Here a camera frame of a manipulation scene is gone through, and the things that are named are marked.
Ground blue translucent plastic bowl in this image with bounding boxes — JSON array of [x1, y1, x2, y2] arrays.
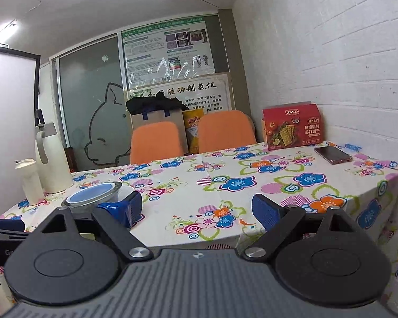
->
[[66, 182, 116, 205]]

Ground yellow snack bag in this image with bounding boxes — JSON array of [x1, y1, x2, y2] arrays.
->
[[183, 108, 204, 154]]

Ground white ceramic bowl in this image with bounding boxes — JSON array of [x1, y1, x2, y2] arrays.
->
[[116, 184, 134, 202]]

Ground stainless steel bowl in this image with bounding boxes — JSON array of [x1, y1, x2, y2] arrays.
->
[[61, 182, 122, 213]]

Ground white thermos jug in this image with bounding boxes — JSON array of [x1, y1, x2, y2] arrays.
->
[[35, 123, 72, 194]]

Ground orange chair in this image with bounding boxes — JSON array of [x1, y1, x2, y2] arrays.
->
[[130, 121, 184, 164], [198, 110, 257, 153]]

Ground right orange chair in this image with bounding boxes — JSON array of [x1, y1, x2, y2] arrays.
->
[[198, 110, 257, 153]]

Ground left orange chair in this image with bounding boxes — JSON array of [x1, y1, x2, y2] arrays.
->
[[130, 121, 184, 164]]

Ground dark smartphone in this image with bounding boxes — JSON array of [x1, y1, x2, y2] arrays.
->
[[315, 146, 352, 164]]

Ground dark brown gift bag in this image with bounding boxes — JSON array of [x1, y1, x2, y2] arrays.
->
[[64, 147, 78, 173]]

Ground small white bottle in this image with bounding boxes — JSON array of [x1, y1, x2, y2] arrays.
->
[[15, 159, 44, 205]]

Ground brown paper bag blue handles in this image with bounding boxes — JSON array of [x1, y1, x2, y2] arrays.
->
[[131, 108, 189, 154]]

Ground red cracker box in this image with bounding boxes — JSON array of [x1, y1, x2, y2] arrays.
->
[[262, 103, 324, 151]]

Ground floral tablecloth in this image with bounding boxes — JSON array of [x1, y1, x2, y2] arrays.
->
[[0, 144, 398, 317]]

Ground white poster with chinese text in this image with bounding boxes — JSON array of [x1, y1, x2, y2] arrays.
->
[[128, 73, 233, 113]]

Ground green framed wall poster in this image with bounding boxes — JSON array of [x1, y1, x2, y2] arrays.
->
[[121, 16, 215, 90]]

